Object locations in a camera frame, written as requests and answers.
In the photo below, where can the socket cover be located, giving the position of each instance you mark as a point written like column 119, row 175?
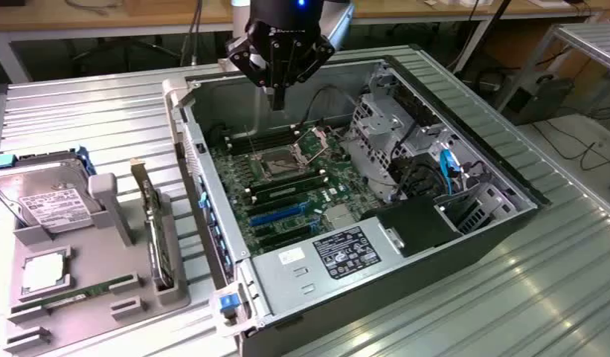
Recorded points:
column 312, row 143

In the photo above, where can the silver cpu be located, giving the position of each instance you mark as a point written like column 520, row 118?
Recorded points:
column 44, row 273

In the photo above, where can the cpu socket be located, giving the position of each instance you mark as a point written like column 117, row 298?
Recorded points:
column 280, row 161

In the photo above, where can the black chair base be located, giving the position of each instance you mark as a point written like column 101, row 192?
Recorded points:
column 131, row 46

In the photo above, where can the metal slat side table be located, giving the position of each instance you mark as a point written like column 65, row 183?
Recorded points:
column 587, row 41

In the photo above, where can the black gpu card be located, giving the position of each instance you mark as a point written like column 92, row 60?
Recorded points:
column 156, row 223

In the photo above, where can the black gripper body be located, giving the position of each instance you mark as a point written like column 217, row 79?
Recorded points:
column 284, row 22

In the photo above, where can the blue expansion slot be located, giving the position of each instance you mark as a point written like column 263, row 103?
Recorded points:
column 277, row 215

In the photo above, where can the blue case latch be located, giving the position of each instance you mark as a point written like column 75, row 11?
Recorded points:
column 227, row 302

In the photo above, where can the wooden desk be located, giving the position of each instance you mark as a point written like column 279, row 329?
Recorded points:
column 136, row 16

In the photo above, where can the black box under desk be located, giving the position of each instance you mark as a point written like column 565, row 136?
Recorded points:
column 537, row 98

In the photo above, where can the silver power supply unit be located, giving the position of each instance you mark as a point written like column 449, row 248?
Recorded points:
column 309, row 267

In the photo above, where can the silver chipset heat sink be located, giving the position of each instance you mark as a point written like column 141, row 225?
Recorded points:
column 341, row 216

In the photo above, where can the green motherboard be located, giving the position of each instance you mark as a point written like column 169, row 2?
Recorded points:
column 295, row 208

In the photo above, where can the silver disk bay cage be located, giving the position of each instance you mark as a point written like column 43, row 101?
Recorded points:
column 373, row 137

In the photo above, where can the open black pc case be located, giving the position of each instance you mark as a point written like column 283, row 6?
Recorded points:
column 463, row 148

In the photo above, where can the black plastic fan shroud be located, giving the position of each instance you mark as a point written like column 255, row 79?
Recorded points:
column 419, row 227

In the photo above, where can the installed ram stick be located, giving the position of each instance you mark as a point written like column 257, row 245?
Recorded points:
column 289, row 186

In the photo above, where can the hard disk with blue bracket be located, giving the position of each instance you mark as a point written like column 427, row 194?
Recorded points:
column 36, row 193

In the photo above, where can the green ram stick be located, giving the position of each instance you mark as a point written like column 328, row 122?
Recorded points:
column 71, row 295

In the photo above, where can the grey parts rack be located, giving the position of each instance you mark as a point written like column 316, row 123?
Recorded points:
column 96, row 320

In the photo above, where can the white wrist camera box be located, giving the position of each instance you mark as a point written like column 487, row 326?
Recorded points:
column 227, row 65

